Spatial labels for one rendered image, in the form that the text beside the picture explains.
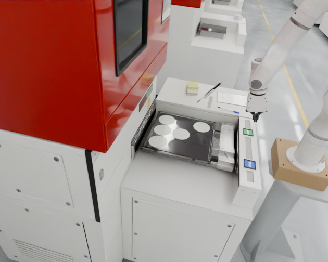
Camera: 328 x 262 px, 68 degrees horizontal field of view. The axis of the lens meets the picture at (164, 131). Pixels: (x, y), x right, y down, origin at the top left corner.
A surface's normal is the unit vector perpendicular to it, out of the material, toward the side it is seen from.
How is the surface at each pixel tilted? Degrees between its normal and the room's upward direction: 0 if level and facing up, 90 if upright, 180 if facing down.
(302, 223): 0
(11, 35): 90
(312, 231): 0
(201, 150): 0
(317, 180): 90
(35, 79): 90
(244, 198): 90
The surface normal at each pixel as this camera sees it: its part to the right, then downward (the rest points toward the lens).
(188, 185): 0.08, -0.79
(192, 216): -0.24, 0.58
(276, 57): 0.00, -0.04
